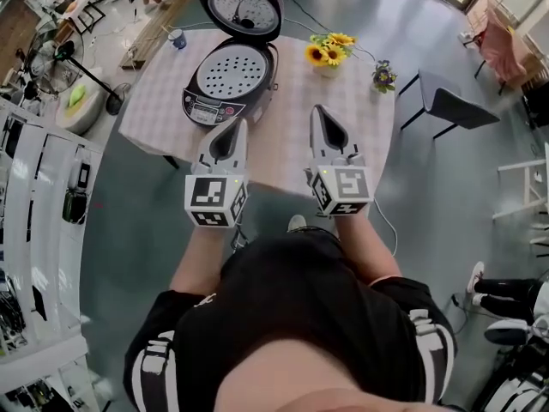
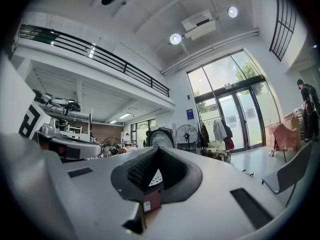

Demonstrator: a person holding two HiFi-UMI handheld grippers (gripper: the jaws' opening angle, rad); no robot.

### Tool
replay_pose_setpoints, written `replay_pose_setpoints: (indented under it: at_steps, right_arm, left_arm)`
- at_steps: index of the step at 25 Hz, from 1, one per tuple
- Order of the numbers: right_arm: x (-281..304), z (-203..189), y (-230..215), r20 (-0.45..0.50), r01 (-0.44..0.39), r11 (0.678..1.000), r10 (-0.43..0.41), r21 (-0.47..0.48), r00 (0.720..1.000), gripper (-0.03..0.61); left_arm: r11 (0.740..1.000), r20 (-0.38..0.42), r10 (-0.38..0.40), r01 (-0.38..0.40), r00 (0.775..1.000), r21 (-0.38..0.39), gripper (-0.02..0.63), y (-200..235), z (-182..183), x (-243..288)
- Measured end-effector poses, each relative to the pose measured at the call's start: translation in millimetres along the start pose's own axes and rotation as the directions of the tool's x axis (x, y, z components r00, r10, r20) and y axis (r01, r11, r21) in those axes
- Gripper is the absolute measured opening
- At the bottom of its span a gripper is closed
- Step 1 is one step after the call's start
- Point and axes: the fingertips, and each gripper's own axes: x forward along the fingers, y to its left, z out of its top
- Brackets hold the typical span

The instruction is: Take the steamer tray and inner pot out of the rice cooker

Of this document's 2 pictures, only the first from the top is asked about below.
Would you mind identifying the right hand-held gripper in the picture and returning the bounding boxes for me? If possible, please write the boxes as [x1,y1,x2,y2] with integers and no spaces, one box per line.
[303,104,372,218]

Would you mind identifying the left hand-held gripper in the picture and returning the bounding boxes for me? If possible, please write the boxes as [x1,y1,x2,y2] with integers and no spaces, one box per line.
[184,118,250,230]

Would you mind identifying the dark purple rice cooker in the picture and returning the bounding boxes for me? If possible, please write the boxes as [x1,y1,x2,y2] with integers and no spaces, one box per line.
[181,0,287,129]

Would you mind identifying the perforated metal steamer tray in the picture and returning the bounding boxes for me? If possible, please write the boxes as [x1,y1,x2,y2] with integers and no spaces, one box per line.
[196,45,270,100]

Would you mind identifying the person's right forearm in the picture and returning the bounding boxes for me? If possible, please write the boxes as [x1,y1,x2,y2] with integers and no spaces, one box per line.
[333,213,403,287]

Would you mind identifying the person's left forearm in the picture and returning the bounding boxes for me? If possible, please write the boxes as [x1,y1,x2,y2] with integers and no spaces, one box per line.
[168,224,225,296]

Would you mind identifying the sunflowers in white pot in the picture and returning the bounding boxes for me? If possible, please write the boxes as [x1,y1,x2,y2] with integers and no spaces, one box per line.
[304,32,359,81]

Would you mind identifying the purple flowers in small pot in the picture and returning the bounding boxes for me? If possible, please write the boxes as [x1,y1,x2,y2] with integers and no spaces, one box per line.
[371,59,399,95]

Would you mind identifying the checked pink tablecloth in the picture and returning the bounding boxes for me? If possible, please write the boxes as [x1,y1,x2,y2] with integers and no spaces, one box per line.
[118,27,396,197]

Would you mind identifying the blue cup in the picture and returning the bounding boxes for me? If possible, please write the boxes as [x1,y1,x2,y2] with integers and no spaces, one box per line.
[167,27,189,52]

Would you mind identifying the grey chair with black legs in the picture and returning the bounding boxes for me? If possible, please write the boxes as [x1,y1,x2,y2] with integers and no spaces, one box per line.
[397,69,503,141]

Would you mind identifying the wooden bench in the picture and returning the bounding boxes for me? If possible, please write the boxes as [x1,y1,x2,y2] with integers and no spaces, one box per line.
[118,0,197,72]

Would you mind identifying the pale round floor cushion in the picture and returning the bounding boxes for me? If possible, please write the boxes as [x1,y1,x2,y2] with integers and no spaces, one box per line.
[54,82,111,136]

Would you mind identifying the green soft toy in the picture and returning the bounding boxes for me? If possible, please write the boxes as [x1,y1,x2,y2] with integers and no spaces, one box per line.
[69,83,89,111]

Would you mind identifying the person's black shirt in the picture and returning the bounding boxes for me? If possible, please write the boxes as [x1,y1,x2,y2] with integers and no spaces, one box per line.
[123,229,458,412]

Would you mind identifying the black metal chair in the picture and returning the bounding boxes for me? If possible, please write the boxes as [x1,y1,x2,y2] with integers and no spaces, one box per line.
[63,0,109,37]

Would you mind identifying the pink cloth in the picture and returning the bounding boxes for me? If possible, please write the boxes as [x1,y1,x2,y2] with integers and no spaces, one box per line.
[479,5,529,86]

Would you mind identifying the white shelf unit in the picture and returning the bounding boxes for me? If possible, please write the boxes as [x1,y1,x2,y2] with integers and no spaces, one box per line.
[0,96,106,412]

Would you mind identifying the black standing fan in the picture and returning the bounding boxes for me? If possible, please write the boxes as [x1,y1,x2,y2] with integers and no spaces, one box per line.
[21,27,132,117]

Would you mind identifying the white stool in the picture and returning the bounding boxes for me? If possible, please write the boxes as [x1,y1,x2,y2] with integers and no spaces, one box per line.
[492,141,549,223]

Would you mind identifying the wooden rack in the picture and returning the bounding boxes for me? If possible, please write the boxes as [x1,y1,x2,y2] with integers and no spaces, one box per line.
[464,0,549,99]

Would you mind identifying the white cable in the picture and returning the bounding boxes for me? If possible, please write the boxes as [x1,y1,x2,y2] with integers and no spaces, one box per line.
[371,197,400,259]

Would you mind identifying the black power cable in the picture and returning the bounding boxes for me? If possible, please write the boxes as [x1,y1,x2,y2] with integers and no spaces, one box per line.
[281,0,381,62]

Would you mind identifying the grey shoulder strap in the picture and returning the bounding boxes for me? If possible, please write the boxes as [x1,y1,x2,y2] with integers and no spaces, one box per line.
[130,330,176,412]
[407,309,456,405]

